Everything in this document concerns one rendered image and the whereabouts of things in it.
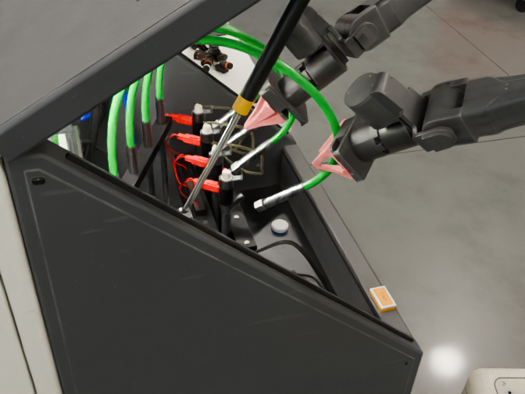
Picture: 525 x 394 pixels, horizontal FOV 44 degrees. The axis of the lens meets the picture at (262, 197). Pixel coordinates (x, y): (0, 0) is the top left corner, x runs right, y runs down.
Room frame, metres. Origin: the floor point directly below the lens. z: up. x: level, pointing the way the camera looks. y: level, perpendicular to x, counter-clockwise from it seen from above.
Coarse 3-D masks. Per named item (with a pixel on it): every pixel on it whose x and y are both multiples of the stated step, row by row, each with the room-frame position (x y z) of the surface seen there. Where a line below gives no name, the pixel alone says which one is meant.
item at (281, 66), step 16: (240, 48) 0.86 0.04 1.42; (256, 48) 0.86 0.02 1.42; (304, 80) 0.85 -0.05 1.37; (320, 96) 0.85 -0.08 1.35; (112, 112) 0.87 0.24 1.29; (112, 128) 0.87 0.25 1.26; (336, 128) 0.84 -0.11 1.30; (112, 144) 0.87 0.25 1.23; (112, 160) 0.87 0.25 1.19; (320, 176) 0.85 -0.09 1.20
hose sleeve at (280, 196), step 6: (294, 186) 0.85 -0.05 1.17; (300, 186) 0.85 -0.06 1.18; (282, 192) 0.85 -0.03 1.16; (288, 192) 0.85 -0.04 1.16; (294, 192) 0.85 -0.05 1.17; (300, 192) 0.85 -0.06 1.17; (270, 198) 0.85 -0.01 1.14; (276, 198) 0.85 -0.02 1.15; (282, 198) 0.85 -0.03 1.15; (288, 198) 0.85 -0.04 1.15; (264, 204) 0.85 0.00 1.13; (270, 204) 0.85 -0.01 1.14; (276, 204) 0.85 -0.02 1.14
